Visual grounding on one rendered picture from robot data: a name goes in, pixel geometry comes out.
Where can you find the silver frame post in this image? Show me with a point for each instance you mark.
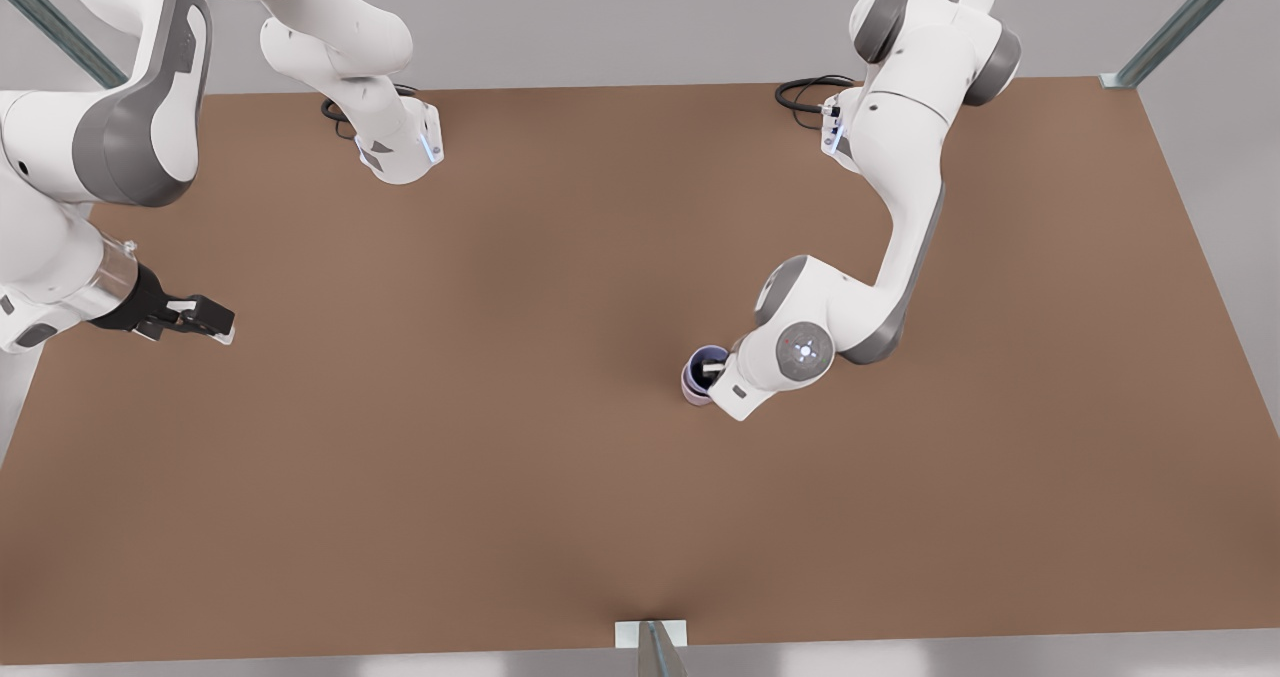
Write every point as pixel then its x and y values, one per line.
pixel 1185 22
pixel 655 649
pixel 60 25

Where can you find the pink cup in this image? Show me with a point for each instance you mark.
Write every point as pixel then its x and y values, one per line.
pixel 692 395

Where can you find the purple cup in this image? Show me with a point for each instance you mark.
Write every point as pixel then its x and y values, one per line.
pixel 690 359

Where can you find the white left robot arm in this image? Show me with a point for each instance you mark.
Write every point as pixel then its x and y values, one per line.
pixel 915 157

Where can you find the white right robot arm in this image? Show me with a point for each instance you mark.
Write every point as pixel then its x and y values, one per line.
pixel 150 107

